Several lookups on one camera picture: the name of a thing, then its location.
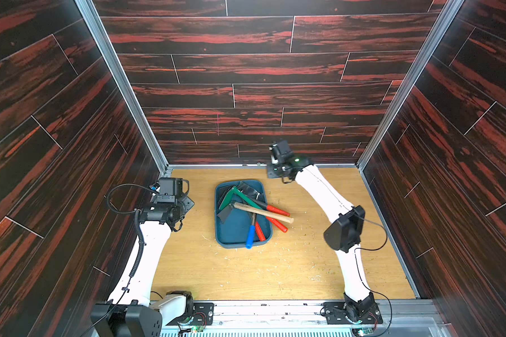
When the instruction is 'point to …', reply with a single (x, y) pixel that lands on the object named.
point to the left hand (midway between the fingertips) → (187, 201)
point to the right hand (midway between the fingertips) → (277, 168)
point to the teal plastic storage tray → (239, 217)
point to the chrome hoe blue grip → (251, 232)
